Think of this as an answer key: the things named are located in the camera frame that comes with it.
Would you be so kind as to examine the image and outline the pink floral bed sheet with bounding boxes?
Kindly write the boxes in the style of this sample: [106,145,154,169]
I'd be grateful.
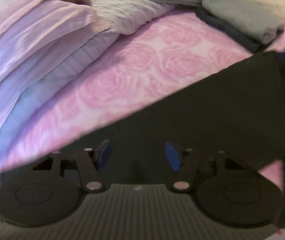
[0,12,285,230]

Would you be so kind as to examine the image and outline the folded grey garment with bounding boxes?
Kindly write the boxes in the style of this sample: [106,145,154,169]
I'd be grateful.
[202,0,285,44]

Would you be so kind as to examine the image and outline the folded dark garment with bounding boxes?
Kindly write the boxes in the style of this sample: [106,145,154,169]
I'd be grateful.
[195,7,267,53]

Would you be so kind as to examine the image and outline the striped white blanket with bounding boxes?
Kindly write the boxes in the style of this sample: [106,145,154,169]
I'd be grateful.
[91,0,175,35]

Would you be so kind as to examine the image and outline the black trousers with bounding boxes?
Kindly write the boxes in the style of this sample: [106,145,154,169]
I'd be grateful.
[50,51,285,205]

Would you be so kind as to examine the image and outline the folded lilac duvet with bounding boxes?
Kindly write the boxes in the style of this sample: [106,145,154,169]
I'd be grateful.
[0,0,109,129]

